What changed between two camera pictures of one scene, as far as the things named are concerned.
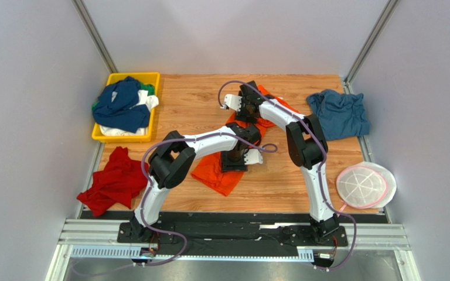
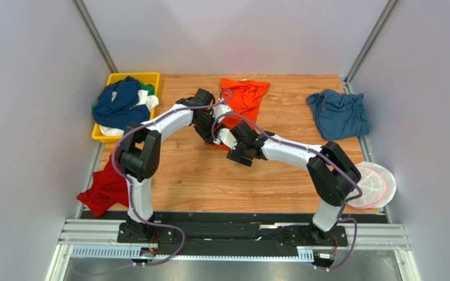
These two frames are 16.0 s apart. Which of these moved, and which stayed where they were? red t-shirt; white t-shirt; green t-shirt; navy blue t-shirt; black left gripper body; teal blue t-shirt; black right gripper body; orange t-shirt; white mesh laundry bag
Moved: orange t-shirt; black right gripper body; black left gripper body
Stayed: green t-shirt; white t-shirt; white mesh laundry bag; teal blue t-shirt; navy blue t-shirt; red t-shirt
